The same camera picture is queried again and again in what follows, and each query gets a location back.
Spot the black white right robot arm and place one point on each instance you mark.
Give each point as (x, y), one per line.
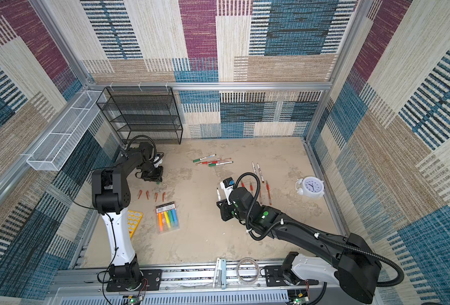
(348, 261)

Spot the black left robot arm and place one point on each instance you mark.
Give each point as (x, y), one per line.
(111, 197)

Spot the white wire mesh basket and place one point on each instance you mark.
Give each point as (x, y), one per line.
(58, 145)

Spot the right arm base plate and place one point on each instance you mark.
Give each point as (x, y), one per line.
(276, 277)

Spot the brown capped white marker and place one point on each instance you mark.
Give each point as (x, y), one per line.
(260, 173)

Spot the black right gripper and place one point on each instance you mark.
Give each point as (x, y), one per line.
(224, 208)

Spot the black wire mesh shelf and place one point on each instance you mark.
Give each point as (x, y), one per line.
(134, 111)

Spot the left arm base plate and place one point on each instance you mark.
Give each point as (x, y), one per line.
(147, 280)

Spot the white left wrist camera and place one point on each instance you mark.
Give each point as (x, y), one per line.
(158, 159)

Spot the red gel pen diagonal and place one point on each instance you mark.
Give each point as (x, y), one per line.
(260, 194)

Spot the white alarm clock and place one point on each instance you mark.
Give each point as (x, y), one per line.
(311, 187)

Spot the green marker top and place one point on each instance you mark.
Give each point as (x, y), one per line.
(203, 158)

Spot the metal bracket on rail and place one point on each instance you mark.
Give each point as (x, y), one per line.
(220, 274)

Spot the highlighter pack in clear case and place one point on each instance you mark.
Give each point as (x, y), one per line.
(166, 217)

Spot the yellow calculator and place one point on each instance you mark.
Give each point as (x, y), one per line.
(133, 220)

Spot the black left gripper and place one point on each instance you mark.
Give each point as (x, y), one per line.
(157, 178)

